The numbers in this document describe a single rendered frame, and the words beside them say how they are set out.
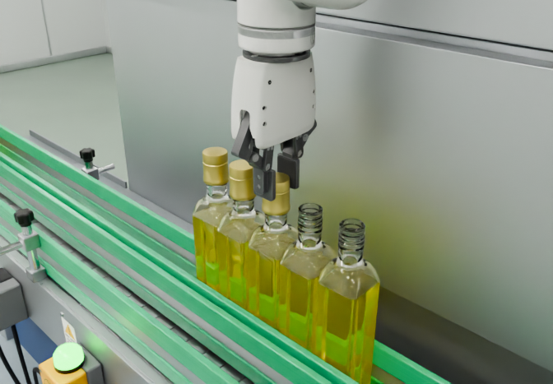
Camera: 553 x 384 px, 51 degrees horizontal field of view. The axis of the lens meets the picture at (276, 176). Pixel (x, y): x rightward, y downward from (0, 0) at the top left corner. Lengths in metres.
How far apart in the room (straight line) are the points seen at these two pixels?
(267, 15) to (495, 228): 0.35
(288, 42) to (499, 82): 0.22
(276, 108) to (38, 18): 6.34
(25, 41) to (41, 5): 0.42
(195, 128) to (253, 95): 0.45
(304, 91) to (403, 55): 0.12
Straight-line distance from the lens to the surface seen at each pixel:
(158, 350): 0.83
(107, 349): 0.92
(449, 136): 0.68
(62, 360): 0.95
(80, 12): 7.12
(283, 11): 0.60
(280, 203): 0.70
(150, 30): 1.11
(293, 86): 0.64
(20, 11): 6.83
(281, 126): 0.64
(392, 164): 0.74
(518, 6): 0.63
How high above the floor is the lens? 1.64
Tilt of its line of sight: 26 degrees down
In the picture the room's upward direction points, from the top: straight up
